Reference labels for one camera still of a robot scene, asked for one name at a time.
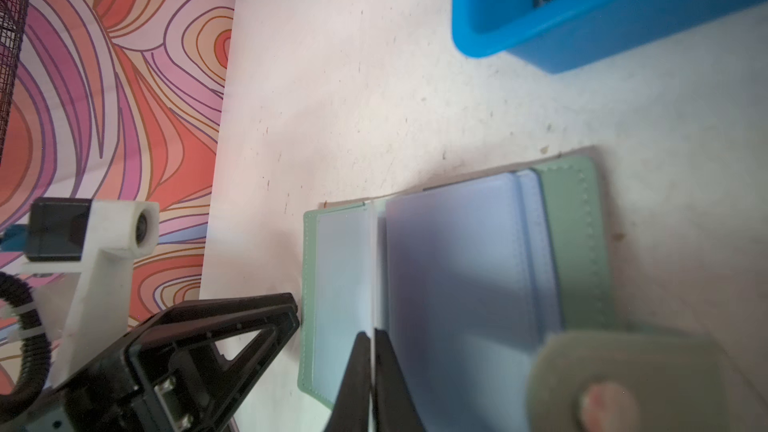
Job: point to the black wire basket left wall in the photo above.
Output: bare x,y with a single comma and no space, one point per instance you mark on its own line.
13,22

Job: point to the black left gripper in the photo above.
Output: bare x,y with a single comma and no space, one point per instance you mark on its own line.
190,365

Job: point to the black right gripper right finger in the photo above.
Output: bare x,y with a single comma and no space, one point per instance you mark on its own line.
394,408

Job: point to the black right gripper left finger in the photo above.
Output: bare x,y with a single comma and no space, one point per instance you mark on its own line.
351,408

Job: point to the mint green card holder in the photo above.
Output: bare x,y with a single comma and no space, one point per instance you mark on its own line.
496,295

